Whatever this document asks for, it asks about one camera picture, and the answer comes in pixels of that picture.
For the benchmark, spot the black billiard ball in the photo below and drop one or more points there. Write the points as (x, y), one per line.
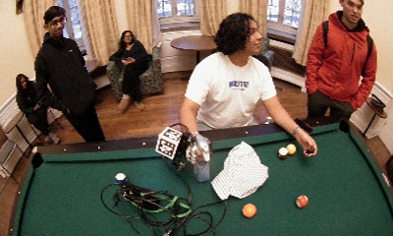
(310, 151)

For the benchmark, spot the yellow billiard ball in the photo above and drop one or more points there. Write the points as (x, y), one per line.
(292, 148)

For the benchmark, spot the white marker cube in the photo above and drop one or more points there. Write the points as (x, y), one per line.
(169, 143)

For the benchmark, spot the green pool table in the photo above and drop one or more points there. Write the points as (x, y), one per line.
(336, 183)

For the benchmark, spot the white striped cloth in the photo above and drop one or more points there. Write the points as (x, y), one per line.
(243, 173)

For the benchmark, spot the blue striped billiard ball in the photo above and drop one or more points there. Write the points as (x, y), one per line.
(121, 178)

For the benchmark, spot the the person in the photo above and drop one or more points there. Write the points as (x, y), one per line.
(231, 98)

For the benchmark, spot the orange billiard ball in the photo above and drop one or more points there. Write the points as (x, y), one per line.
(250, 210)

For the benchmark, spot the patterned green armchair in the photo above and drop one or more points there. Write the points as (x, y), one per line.
(153, 78)

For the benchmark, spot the white radiator cover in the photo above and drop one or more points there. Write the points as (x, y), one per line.
(175, 59)

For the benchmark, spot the round wooden table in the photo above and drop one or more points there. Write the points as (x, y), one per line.
(192, 42)

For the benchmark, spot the window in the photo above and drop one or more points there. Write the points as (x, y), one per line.
(286, 11)
(177, 8)
(71, 23)

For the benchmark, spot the row of beige curtains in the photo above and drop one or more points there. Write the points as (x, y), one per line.
(101, 29)

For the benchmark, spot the dark picture frame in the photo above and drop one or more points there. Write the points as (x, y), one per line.
(20, 6)

